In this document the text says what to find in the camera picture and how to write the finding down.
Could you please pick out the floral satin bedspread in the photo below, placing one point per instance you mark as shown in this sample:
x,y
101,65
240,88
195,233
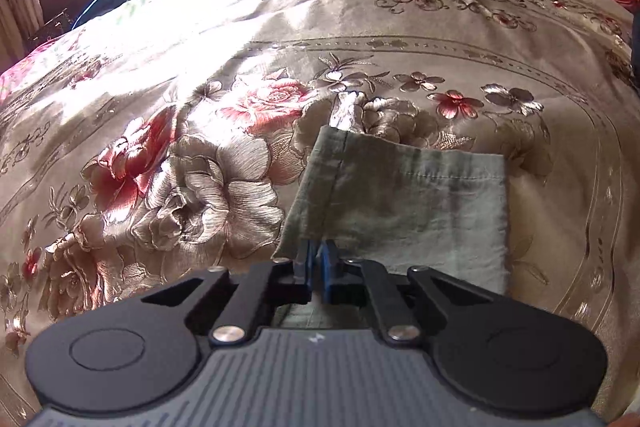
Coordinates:
x,y
171,136

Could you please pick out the olive green pants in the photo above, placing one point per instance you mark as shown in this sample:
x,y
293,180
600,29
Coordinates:
x,y
404,206

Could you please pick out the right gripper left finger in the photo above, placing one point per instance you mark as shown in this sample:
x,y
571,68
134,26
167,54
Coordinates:
x,y
127,356

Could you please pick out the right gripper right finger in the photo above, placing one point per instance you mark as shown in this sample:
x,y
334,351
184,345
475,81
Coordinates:
x,y
487,348

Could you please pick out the blue edged dark object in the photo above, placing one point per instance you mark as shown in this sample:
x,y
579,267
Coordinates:
x,y
95,9

